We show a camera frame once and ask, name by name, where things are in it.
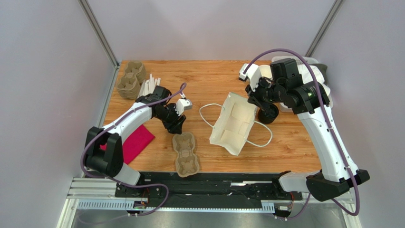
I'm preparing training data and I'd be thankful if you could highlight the white bucket hat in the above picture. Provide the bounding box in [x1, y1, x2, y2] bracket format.
[298, 64, 333, 104]

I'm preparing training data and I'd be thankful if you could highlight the single pulp cup carrier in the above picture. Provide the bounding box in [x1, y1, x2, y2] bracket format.
[172, 132, 200, 178]

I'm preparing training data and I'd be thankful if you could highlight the green white paper bag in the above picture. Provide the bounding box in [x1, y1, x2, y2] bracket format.
[199, 92, 273, 156]

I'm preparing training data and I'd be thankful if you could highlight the white paper straws bundle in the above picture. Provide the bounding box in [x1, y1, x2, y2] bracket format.
[138, 74, 161, 98]

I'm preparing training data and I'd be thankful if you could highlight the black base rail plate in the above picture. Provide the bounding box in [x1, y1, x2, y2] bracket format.
[112, 171, 303, 209]

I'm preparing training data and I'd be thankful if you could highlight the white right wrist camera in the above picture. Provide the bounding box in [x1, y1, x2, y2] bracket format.
[238, 63, 261, 92]

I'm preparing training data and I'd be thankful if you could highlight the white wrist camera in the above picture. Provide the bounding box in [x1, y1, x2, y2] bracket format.
[175, 92, 193, 116]
[238, 63, 261, 92]

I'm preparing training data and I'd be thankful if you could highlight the stack of pulp cup carriers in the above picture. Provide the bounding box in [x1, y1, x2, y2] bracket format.
[116, 61, 146, 99]

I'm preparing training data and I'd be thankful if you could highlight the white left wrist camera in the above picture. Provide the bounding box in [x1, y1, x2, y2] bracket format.
[175, 92, 193, 116]

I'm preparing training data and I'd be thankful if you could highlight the dark green cloth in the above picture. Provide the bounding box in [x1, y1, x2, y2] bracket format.
[316, 63, 328, 78]

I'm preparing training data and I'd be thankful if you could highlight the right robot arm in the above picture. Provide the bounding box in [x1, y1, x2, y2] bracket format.
[239, 58, 370, 201]

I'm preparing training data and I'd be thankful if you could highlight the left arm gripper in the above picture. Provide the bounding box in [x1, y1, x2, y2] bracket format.
[155, 104, 186, 135]

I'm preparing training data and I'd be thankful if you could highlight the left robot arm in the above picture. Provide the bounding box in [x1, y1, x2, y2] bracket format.
[80, 83, 193, 187]

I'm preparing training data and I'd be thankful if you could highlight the red folded cloth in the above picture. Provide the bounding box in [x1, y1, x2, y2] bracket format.
[99, 124, 155, 165]

